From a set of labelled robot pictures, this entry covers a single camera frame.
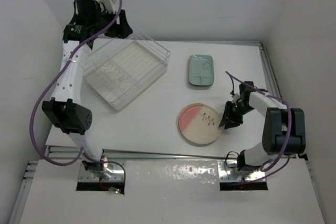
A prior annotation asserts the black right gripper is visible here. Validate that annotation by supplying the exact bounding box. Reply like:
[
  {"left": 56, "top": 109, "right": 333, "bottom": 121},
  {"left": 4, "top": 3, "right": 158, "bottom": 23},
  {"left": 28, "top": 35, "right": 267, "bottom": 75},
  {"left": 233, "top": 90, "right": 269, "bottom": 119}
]
[{"left": 219, "top": 101, "right": 255, "bottom": 130}]

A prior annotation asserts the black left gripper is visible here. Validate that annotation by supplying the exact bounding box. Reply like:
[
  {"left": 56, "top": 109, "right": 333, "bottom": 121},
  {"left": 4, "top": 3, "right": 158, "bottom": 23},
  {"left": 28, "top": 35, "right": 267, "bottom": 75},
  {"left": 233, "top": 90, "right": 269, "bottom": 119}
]
[{"left": 90, "top": 6, "right": 131, "bottom": 39}]

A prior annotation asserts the pink and cream round plate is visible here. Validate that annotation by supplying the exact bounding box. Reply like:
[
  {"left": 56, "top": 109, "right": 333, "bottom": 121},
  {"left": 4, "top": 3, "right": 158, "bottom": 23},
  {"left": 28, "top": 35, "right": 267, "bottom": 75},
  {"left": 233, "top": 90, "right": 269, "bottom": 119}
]
[{"left": 177, "top": 103, "right": 222, "bottom": 146}]

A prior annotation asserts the teal rectangular divided plate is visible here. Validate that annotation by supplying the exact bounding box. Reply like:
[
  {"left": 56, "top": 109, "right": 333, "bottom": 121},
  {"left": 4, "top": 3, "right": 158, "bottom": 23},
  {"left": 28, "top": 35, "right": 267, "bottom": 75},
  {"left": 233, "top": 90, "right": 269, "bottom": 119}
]
[{"left": 188, "top": 80, "right": 214, "bottom": 88}]

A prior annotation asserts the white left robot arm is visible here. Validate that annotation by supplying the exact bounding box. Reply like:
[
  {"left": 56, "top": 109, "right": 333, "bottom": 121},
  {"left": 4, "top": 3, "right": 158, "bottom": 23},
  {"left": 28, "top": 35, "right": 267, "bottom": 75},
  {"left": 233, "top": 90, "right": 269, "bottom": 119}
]
[{"left": 42, "top": 0, "right": 133, "bottom": 173}]

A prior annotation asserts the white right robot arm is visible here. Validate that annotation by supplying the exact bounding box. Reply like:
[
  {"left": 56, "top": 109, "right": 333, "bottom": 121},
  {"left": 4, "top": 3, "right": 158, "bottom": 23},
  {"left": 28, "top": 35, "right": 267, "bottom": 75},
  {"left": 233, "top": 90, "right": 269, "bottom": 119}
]
[{"left": 219, "top": 81, "right": 306, "bottom": 172}]

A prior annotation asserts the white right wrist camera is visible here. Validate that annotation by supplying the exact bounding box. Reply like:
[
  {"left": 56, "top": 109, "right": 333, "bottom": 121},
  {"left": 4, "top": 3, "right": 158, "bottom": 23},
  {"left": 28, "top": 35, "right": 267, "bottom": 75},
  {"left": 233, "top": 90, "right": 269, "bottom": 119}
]
[{"left": 232, "top": 93, "right": 240, "bottom": 104}]

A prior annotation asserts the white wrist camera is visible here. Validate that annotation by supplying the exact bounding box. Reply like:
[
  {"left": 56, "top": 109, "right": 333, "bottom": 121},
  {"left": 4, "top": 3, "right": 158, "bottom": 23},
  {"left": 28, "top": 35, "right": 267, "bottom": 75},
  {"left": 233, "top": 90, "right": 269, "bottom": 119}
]
[
  {"left": 232, "top": 93, "right": 240, "bottom": 104},
  {"left": 97, "top": 0, "right": 117, "bottom": 14}
]

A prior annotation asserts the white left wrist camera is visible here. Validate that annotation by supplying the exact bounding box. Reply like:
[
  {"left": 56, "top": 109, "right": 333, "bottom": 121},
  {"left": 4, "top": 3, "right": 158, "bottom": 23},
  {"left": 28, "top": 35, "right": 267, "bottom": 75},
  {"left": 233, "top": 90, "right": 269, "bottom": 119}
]
[{"left": 97, "top": 0, "right": 117, "bottom": 14}]

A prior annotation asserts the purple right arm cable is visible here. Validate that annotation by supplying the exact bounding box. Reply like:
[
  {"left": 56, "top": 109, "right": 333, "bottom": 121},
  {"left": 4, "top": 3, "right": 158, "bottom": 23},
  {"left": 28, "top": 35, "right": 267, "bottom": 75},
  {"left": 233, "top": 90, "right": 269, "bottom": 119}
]
[{"left": 225, "top": 70, "right": 292, "bottom": 183}]

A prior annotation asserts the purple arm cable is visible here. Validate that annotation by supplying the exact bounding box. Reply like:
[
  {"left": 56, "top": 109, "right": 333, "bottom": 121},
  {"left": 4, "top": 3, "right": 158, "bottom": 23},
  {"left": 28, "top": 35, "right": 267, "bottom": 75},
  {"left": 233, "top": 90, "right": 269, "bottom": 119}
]
[
  {"left": 29, "top": 0, "right": 127, "bottom": 190},
  {"left": 225, "top": 70, "right": 292, "bottom": 183}
]

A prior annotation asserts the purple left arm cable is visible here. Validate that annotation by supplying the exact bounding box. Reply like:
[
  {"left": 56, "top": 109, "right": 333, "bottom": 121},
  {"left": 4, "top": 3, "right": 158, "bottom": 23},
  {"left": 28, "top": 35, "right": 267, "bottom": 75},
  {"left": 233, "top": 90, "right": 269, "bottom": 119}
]
[{"left": 29, "top": 0, "right": 127, "bottom": 190}]

